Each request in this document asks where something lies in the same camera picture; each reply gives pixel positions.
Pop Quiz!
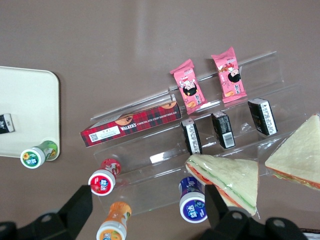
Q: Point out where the orange gum bottle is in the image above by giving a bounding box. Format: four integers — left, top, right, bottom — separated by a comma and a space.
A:
96, 201, 133, 240

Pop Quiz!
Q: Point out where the small black snack box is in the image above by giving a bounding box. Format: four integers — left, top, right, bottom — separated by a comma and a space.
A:
247, 98, 278, 137
211, 110, 236, 150
0, 113, 16, 135
180, 118, 203, 156

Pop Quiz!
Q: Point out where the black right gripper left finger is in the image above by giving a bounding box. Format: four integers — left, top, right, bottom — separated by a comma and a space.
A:
0, 184, 94, 240

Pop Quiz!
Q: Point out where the clear acrylic tiered stand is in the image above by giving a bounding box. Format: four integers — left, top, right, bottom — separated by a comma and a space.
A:
84, 50, 320, 217

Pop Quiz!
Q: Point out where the red tartan shortbread box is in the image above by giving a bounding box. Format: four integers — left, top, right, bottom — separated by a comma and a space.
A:
80, 101, 182, 148

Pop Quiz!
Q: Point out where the pink cartoon snack packet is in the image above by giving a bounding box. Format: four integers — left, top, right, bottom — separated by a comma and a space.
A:
210, 46, 248, 104
169, 58, 208, 116

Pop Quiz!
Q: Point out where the red-capped gum bottle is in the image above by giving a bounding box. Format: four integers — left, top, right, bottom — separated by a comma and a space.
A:
87, 158, 122, 197

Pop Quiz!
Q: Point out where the green lid yogurt cup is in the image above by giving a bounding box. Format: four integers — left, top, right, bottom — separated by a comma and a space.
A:
20, 140, 59, 170

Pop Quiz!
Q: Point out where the triangle sandwich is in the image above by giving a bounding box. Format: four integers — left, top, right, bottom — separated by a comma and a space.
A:
264, 113, 320, 192
184, 154, 261, 217

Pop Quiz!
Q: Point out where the blue-capped gum bottle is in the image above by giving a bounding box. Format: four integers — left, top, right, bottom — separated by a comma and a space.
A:
178, 176, 209, 224

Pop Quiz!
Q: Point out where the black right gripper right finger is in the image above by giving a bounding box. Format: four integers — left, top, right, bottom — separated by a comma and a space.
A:
199, 184, 309, 240

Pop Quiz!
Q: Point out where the cream plastic serving tray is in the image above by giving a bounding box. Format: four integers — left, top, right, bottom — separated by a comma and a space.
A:
0, 65, 61, 162

